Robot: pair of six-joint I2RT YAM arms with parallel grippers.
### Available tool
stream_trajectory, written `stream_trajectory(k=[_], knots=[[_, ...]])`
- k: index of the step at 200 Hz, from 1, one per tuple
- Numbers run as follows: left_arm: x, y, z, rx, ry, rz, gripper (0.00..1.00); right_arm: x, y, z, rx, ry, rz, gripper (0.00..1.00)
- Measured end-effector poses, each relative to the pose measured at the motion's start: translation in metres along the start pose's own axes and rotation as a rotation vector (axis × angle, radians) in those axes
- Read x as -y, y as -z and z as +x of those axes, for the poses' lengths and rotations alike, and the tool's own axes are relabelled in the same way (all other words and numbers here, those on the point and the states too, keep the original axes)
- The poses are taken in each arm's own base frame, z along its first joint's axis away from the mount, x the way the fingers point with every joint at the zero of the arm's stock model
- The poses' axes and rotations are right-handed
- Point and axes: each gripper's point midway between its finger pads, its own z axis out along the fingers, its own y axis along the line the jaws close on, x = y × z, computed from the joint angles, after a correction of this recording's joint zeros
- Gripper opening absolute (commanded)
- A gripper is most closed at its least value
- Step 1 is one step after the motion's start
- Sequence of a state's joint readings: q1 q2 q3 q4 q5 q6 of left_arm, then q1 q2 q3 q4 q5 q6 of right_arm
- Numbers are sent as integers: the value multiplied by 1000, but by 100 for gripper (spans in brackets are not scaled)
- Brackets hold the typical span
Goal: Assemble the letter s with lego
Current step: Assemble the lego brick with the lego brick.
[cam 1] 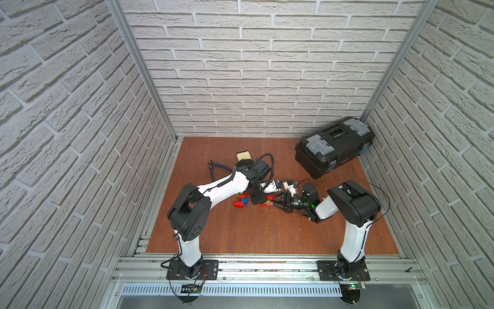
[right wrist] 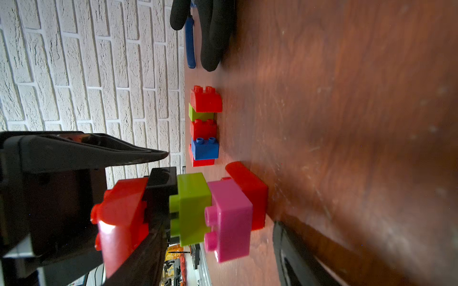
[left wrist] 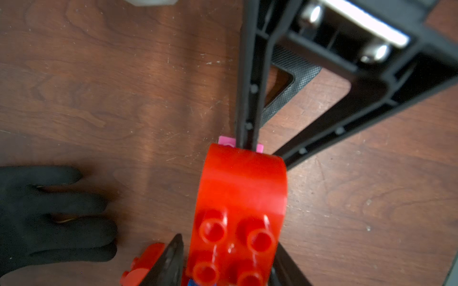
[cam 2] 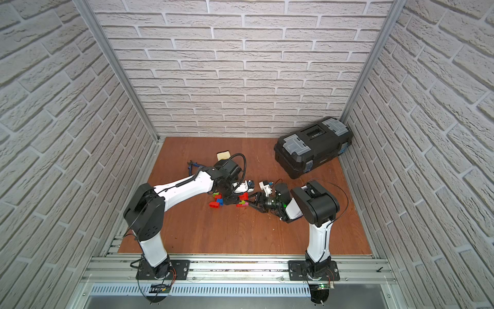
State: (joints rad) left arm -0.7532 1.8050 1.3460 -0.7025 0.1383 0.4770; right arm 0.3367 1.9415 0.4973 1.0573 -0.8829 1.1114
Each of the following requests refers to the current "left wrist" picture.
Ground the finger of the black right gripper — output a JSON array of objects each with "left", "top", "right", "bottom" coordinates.
[{"left": 235, "top": 1, "right": 304, "bottom": 150}]

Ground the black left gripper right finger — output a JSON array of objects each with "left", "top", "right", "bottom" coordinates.
[{"left": 268, "top": 243, "right": 312, "bottom": 286}]

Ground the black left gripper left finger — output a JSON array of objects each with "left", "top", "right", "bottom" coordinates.
[{"left": 139, "top": 234, "right": 184, "bottom": 286}]

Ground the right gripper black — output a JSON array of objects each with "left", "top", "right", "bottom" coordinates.
[{"left": 275, "top": 1, "right": 458, "bottom": 169}]

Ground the red curved lego brick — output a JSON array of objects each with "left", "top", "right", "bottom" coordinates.
[{"left": 120, "top": 243, "right": 165, "bottom": 286}]

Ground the red round lego piece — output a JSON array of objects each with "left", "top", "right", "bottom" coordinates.
[{"left": 186, "top": 144, "right": 288, "bottom": 286}]

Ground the pink lego brick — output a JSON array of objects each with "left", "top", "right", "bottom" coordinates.
[{"left": 218, "top": 136, "right": 264, "bottom": 153}]

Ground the blue lego brick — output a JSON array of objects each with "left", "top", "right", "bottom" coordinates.
[{"left": 187, "top": 279, "right": 217, "bottom": 286}]

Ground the black work glove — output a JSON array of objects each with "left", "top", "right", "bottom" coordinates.
[{"left": 1, "top": 166, "right": 118, "bottom": 275}]

